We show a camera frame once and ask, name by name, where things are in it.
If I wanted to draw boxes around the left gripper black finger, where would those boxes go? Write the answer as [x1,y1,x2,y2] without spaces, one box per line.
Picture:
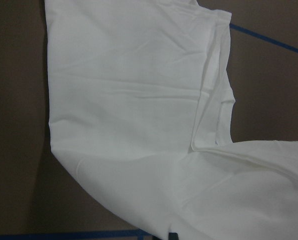
[168,232,178,240]

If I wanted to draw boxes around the white long-sleeve printed t-shirt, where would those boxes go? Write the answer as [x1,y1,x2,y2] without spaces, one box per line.
[45,0,298,240]

